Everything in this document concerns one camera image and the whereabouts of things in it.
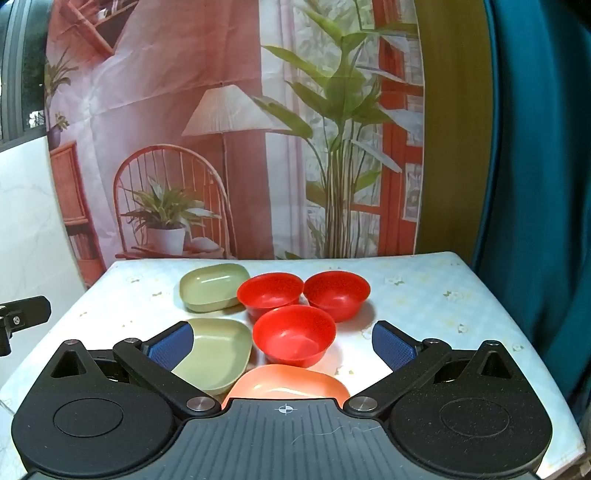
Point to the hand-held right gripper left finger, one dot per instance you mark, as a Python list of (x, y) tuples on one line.
[(171, 346)]

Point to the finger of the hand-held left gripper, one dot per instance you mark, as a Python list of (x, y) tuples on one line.
[(30, 311)]

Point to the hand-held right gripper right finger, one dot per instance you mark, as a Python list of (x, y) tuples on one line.
[(392, 345)]

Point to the green plate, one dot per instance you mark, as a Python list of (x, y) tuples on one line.
[(212, 284), (219, 350)]

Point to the red bowl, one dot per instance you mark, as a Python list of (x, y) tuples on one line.
[(337, 290), (293, 334), (270, 290)]

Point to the salmon orange plate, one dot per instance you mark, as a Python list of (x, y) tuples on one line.
[(286, 381)]

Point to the floral tablecloth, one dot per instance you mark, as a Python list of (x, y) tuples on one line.
[(461, 300)]

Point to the printed room scene backdrop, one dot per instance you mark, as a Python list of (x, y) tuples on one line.
[(138, 115)]

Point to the teal curtain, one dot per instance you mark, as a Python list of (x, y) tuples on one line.
[(540, 161)]

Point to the window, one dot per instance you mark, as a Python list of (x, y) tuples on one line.
[(18, 69)]

